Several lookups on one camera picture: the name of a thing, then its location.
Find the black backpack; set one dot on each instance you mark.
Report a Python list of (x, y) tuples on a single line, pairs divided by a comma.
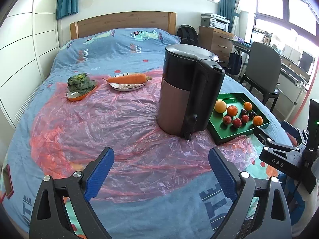
[(188, 35)]

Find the small orange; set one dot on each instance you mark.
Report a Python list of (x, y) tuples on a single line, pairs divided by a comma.
[(247, 106)]

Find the black copper electric kettle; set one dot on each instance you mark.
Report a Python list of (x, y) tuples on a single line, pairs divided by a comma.
[(191, 83)]

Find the yellow apple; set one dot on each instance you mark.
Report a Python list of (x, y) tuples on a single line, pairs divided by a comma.
[(220, 106)]

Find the pink framed mirror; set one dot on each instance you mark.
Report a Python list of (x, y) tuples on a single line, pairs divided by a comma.
[(300, 119)]

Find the dark plum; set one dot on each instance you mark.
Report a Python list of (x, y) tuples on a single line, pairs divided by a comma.
[(244, 112), (252, 114)]

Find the green bok choy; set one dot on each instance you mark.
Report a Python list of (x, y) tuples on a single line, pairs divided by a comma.
[(80, 83)]

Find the dark blue tote bag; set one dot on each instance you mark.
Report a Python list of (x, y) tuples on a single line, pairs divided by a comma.
[(234, 63)]

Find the white desk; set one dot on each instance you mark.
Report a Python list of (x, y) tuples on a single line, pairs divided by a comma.
[(298, 79)]

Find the mandarin orange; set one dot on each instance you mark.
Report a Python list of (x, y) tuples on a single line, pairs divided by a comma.
[(232, 111)]

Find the red apple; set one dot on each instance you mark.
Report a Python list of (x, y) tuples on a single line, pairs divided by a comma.
[(236, 123), (227, 120), (245, 118)]

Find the blue patterned bed cover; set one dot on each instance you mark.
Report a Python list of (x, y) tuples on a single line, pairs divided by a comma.
[(192, 211)]

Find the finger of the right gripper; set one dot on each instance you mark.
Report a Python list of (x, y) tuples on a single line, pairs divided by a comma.
[(290, 129), (262, 137)]

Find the wooden drawer cabinet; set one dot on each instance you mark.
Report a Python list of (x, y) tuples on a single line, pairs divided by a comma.
[(217, 41)]

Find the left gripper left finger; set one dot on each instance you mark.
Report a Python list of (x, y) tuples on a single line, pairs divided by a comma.
[(49, 215)]

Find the white wardrobe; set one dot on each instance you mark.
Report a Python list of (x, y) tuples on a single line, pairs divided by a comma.
[(29, 44)]

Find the smooth orange front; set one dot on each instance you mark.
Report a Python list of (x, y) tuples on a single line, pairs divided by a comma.
[(257, 121)]

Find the pink plastic sheet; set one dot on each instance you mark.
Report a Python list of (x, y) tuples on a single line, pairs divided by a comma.
[(149, 163)]

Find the orange dish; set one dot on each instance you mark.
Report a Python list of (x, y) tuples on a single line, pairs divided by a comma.
[(75, 96)]

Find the grey desk chair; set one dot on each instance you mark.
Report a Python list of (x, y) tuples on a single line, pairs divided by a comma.
[(262, 71)]

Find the large carrot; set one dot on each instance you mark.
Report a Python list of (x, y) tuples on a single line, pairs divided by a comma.
[(138, 78)]

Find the white patterned plate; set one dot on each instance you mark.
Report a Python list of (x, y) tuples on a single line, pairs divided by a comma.
[(125, 87)]

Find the wooden headboard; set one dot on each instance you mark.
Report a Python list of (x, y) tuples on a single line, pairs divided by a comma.
[(132, 19)]

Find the red apple front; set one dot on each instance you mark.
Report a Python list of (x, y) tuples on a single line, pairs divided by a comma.
[(227, 120)]

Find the white printer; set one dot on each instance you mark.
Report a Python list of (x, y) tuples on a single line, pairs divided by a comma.
[(215, 21)]

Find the red cased phone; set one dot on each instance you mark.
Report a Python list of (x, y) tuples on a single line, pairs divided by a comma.
[(7, 189)]

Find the green metal tray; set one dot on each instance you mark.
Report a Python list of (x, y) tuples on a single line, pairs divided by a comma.
[(240, 117)]

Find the right hand blue glove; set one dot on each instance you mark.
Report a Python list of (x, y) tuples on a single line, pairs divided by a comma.
[(294, 199)]

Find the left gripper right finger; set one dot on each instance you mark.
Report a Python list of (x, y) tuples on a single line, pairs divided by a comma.
[(259, 208)]

